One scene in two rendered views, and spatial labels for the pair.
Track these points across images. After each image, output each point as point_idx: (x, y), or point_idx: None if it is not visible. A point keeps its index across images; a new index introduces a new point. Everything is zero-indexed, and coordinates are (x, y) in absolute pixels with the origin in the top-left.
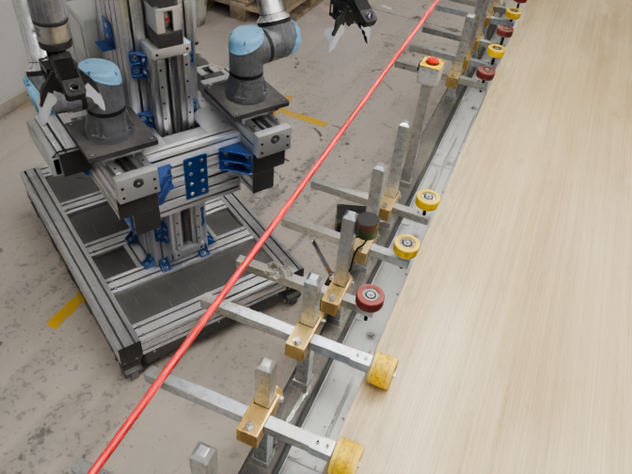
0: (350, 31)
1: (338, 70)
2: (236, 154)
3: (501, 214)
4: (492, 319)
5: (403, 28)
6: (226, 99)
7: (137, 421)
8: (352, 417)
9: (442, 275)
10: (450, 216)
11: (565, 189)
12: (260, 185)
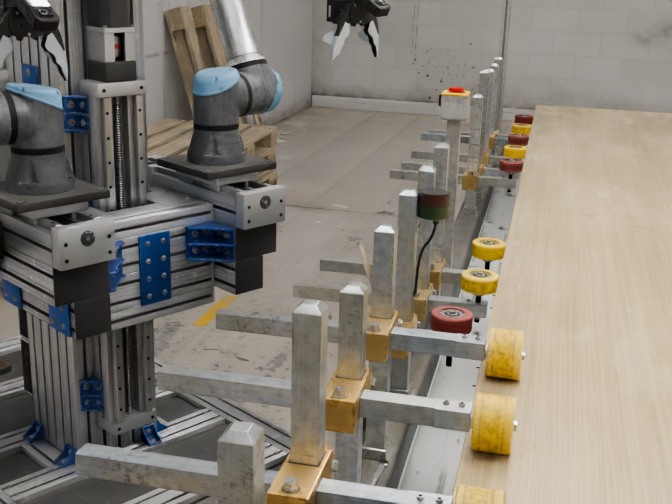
0: (298, 230)
1: (292, 266)
2: (209, 238)
3: (592, 250)
4: (628, 321)
5: (370, 223)
6: (191, 163)
7: None
8: None
9: (541, 295)
10: (526, 255)
11: (661, 230)
12: (245, 282)
